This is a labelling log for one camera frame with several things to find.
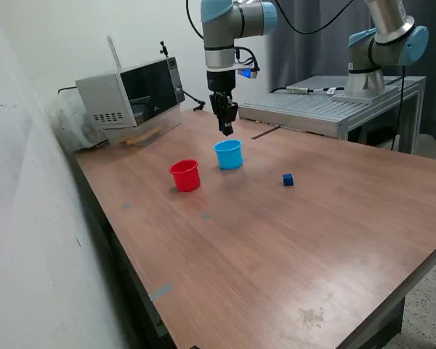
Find long grey tape piece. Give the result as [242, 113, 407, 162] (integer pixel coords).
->
[148, 284, 174, 302]

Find dark flat strip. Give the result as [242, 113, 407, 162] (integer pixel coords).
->
[251, 125, 281, 140]

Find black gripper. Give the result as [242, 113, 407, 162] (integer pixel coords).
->
[206, 69, 240, 137]

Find silver microwave oven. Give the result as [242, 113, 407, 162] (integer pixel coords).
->
[75, 55, 187, 129]

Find thin white rod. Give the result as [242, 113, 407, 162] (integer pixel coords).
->
[107, 35, 123, 70]

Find aluminium robot base table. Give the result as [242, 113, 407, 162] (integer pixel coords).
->
[238, 75, 427, 156]

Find black hanging cable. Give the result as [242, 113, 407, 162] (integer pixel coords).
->
[390, 65, 410, 152]

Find crumpled clear plastic bag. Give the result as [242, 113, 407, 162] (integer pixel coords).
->
[45, 92, 108, 153]

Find dark grey curtain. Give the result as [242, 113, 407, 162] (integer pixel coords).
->
[268, 0, 436, 150]

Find black cable with metal connector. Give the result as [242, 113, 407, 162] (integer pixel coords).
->
[270, 85, 346, 95]

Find wooden sticks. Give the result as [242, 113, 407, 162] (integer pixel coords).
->
[121, 125, 164, 146]

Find red plastic cup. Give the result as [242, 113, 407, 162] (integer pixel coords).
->
[168, 159, 201, 193]

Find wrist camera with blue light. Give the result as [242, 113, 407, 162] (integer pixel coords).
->
[237, 66, 260, 80]

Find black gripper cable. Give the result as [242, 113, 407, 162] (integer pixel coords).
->
[185, 0, 355, 70]

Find blue plastic cup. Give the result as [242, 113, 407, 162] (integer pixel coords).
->
[213, 139, 245, 171]

